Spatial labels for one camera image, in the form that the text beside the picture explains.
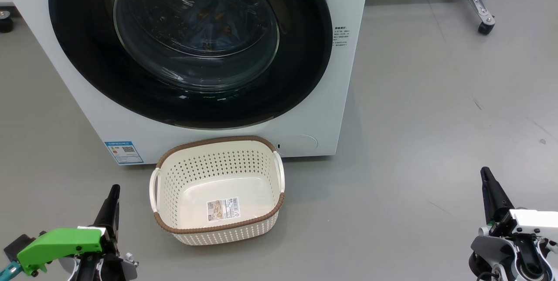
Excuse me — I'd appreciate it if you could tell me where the white front-load washing machine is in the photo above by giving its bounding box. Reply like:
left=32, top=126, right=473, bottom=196
left=0, top=0, right=371, bottom=166

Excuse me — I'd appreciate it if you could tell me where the black caster wheel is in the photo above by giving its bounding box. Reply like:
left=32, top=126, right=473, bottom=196
left=0, top=9, right=14, bottom=33

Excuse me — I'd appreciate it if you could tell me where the black cable with teal plug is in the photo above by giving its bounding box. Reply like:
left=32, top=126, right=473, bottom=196
left=0, top=260, right=22, bottom=281

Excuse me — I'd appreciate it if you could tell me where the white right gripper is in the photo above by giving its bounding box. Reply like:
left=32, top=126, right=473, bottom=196
left=480, top=167, right=558, bottom=240

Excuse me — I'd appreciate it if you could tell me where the barcode label in basket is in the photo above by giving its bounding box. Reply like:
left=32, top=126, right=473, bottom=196
left=207, top=197, right=240, bottom=221

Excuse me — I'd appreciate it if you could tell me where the blue cartoon print pyjama garment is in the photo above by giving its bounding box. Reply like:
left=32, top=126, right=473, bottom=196
left=183, top=33, right=245, bottom=61

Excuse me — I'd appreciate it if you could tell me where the round dark glass washer door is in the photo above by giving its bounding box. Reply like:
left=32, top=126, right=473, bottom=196
left=48, top=0, right=334, bottom=130

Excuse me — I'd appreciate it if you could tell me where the blue energy label sticker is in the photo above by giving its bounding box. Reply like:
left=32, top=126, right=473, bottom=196
left=105, top=141, right=143, bottom=165

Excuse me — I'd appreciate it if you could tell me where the cream perforated laundry basket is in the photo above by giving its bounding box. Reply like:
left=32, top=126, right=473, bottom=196
left=149, top=135, right=286, bottom=247

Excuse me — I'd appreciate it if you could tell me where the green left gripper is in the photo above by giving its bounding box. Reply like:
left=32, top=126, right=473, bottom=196
left=17, top=184, right=121, bottom=275

